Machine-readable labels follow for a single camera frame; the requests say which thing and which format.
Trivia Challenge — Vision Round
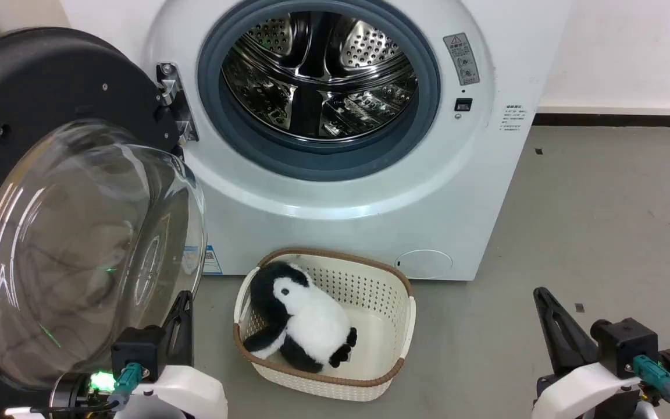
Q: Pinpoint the metal door hinge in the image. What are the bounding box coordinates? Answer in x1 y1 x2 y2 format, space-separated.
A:
156 62 199 143

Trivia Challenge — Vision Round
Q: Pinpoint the black washer door glass bowl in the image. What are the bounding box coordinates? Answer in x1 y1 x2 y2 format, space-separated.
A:
0 26 208 419

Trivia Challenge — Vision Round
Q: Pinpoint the blue white energy sticker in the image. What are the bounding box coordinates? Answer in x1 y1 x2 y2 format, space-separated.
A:
183 244 223 275

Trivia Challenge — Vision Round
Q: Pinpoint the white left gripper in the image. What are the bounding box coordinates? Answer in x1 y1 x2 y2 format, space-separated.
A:
120 291 228 419

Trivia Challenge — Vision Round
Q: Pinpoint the cream perforated laundry basket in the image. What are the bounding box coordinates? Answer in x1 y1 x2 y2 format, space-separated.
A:
233 248 416 402

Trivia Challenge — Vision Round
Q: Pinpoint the arm teal plug cable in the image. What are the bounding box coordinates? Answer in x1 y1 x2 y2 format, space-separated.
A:
632 355 670 419
108 362 144 411

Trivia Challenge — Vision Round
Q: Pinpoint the white front-load washing machine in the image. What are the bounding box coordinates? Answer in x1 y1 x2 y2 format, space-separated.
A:
59 0 571 281

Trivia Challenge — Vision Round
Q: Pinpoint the grey warning sticker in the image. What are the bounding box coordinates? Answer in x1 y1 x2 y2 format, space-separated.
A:
443 33 480 86

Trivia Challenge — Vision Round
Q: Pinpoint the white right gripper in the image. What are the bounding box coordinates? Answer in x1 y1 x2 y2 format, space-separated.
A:
533 287 641 419

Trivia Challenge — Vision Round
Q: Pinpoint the black wall baseboard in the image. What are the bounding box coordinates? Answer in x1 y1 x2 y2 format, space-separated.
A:
533 113 670 128

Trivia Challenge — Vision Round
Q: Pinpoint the stainless steel washer drum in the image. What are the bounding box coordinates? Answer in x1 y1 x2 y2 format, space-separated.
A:
222 12 419 140

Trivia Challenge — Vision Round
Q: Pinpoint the oval drain filter cover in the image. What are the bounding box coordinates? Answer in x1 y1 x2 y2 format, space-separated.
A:
394 250 453 280

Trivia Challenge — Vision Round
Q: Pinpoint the right arm teal plug cable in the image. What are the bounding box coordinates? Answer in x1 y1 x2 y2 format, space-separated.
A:
632 355 670 419

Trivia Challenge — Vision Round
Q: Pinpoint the left arm teal plug cable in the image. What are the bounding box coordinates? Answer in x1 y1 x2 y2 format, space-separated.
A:
108 362 144 411

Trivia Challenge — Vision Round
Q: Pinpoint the black white penguin plush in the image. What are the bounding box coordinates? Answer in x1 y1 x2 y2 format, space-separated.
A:
243 261 358 374

